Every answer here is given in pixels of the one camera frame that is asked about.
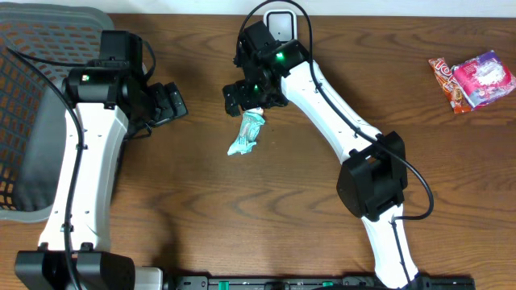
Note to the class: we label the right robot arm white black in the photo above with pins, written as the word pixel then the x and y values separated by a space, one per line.
pixel 372 177

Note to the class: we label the teal snack packet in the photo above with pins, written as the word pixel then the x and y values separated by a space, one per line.
pixel 251 123

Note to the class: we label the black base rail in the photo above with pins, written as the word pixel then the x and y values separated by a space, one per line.
pixel 360 282

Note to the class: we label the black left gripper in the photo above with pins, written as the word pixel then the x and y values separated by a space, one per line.
pixel 164 104

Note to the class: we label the red orange candy bar wrapper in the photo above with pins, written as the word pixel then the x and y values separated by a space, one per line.
pixel 456 96

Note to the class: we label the small orange snack packet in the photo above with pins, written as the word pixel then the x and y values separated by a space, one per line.
pixel 257 110

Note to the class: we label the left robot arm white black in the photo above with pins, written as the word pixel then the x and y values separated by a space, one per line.
pixel 108 101

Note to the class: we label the purple red snack bag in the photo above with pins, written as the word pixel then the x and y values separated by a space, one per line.
pixel 484 79

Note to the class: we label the dark grey plastic basket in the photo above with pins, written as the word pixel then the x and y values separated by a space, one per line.
pixel 40 43

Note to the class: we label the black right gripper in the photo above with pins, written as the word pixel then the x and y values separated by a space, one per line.
pixel 246 99

